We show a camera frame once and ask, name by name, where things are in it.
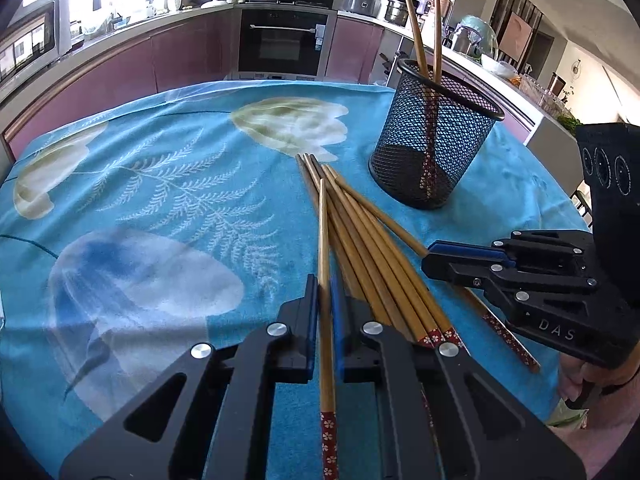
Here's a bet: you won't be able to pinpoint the silver rectangular cooker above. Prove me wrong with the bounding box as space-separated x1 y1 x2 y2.
345 0 386 17

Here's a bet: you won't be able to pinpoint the silver microwave oven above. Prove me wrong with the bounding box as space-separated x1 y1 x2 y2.
0 0 72 92

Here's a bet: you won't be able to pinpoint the person's right forearm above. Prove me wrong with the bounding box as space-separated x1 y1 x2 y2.
550 390 640 480

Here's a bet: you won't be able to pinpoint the white cabinet end panel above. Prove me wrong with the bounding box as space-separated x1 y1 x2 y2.
527 115 586 197

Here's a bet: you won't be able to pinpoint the bundle of wooden chopsticks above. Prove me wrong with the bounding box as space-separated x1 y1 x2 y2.
295 152 542 374

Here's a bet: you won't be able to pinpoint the clear plastic containers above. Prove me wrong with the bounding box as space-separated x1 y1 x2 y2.
520 75 562 112

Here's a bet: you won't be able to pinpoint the blue floral tablecloth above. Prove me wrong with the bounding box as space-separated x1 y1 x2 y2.
0 80 593 480

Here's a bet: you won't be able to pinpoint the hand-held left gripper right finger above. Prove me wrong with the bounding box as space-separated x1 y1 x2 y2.
330 275 587 480

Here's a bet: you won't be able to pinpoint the pink framed painting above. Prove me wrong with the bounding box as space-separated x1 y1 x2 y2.
500 12 534 54

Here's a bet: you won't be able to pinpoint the white bowl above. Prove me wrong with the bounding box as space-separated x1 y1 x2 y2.
482 57 517 79

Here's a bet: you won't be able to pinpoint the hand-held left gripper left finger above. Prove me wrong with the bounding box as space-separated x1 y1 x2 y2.
59 274 321 480

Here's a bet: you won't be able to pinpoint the steel stock pot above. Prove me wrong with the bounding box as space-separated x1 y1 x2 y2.
383 0 411 26

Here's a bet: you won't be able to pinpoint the steel kettle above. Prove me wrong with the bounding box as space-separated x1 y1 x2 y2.
447 27 481 56

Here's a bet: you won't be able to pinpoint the red-tipped wooden chopstick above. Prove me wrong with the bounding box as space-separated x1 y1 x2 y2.
399 0 438 201
318 178 341 480
422 0 444 201

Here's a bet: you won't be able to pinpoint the clear domed food cover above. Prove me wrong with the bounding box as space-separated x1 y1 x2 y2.
452 15 500 61

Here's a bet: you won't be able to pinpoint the person's right hand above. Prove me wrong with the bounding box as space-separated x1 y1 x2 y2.
557 345 640 407

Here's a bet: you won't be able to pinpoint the built-in black oven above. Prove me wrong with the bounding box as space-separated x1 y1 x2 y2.
237 7 331 79

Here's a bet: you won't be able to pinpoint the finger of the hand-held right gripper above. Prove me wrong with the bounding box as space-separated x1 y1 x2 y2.
421 252 598 322
428 230 593 268

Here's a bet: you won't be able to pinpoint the black mesh utensil holder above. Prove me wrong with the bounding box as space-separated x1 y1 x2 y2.
368 58 506 210

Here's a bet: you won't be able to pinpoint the pink kitchen base cabinets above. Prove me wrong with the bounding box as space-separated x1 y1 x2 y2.
0 12 242 161
325 16 533 143

